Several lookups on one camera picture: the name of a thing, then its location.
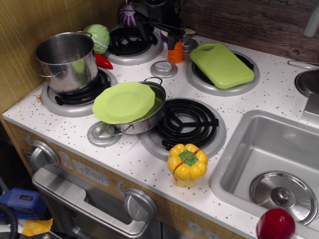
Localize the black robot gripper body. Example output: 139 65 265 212
133 0 185 33

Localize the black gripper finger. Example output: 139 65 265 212
136 14 154 40
167 31 184 50

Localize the orange toy carrot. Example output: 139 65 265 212
167 41 183 63

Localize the green plastic cutting board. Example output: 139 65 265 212
190 43 255 89

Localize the purple toy eggplant slice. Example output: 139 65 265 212
160 28 196 42

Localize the back grey stove knob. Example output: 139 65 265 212
182 35 198 53

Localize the grey stove knob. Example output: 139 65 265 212
182 35 198 53
87 121 122 147
150 60 178 79

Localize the purple toy onion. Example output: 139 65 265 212
119 1 137 27

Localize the back left black burner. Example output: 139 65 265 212
108 27 158 56

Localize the black burner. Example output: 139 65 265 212
156 99 219 150
193 51 254 86
108 27 158 56
54 70 111 106

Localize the centre grey stove knob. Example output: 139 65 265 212
150 60 178 79

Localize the green toy cabbage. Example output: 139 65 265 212
83 24 111 55

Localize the red toy chili pepper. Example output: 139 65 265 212
95 53 113 70

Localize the back right black burner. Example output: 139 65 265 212
193 51 254 86

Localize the light green plastic plate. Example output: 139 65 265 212
92 82 155 124

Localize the tall steel stock pot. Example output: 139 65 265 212
35 32 99 94

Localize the front right black burner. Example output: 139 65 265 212
156 99 219 150

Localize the front left black burner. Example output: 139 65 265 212
54 70 111 106

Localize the shallow steel pan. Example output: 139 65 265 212
105 77 166 136

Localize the front grey stove knob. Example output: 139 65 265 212
87 121 122 147

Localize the yellow toy bell pepper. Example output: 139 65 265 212
167 144 208 188

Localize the grey sink basin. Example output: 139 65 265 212
210 111 319 238

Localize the grey toy faucet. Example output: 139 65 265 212
304 3 319 37

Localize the steel pan at right edge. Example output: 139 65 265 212
288 60 319 97

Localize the left oven dial knob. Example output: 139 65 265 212
30 140 60 168

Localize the oven dial knob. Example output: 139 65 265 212
30 140 60 168
124 187 158 221

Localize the right oven dial knob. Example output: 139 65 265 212
124 187 158 221

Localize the steel pot lid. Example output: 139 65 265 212
249 171 318 225

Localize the red toy apple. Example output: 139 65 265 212
256 208 296 239

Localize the blue plastic device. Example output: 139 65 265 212
0 188 46 220

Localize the yellow cloth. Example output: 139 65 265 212
21 218 53 237

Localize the grey oven door handle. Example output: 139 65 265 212
32 168 153 239

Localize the black cable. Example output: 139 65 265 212
0 202 18 239

